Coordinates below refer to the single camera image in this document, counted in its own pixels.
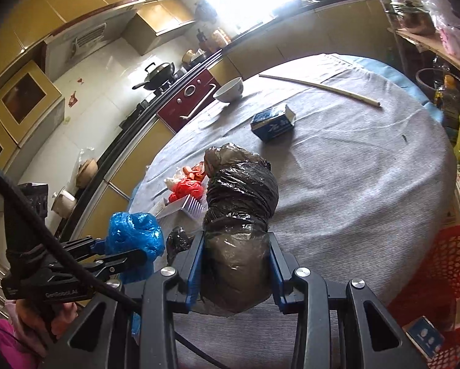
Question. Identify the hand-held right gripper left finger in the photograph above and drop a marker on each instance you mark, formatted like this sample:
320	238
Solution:
196	269

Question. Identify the blue plastic bag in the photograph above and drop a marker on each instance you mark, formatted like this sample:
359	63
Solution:
137	230

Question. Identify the white ceramic bowl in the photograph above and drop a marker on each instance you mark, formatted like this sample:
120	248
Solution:
230	89

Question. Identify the blue small box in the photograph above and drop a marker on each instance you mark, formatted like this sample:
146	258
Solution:
425	336

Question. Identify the yellow glass-door wall cabinet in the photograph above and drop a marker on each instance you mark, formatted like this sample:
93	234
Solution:
26	96

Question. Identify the metal shelf rack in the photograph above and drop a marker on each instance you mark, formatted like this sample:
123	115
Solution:
437	48

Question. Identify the white ribbed packaging box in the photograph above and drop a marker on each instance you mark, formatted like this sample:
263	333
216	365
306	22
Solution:
189	208

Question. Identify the large black plastic bag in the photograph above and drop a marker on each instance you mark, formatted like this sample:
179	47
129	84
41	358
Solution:
237	207

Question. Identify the red plastic bag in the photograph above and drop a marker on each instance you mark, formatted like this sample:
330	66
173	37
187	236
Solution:
185	191

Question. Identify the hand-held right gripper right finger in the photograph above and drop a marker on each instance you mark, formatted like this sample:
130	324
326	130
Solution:
278	273

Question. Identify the blue and white carton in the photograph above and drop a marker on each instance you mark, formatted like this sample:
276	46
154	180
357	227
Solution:
272	123

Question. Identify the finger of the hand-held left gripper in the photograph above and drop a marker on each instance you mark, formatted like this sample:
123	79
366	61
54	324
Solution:
82	244
118	262

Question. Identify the person's left hand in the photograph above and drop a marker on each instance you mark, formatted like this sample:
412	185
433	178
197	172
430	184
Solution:
34	317

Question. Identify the glass jar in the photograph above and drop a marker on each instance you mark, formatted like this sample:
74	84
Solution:
410	13

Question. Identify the white crumpled plastic bag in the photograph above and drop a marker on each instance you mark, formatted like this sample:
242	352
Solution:
174	180

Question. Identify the orange food packet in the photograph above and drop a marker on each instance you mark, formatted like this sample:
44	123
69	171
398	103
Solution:
220	38

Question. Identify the glass pot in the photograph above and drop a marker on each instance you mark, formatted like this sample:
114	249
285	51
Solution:
431	80

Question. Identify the black wok with lid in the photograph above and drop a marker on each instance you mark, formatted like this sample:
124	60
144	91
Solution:
158	73

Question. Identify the small black plastic bag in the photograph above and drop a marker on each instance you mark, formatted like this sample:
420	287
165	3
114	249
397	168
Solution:
178	240

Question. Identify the long bamboo stick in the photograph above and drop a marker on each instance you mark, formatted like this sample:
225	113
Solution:
322	86

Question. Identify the red plastic basket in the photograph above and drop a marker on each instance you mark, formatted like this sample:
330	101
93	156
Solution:
445	269

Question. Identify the pink plastic bag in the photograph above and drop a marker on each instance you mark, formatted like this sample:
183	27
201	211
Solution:
450	34

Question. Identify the dark red oven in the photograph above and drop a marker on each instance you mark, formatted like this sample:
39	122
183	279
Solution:
191	96

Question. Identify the grey tablecloth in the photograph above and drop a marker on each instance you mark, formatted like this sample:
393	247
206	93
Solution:
349	180

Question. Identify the white range hood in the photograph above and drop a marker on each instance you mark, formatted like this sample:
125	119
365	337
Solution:
95	34

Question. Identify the orange snack wrapper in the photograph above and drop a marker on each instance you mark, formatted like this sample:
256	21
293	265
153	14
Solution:
197	171

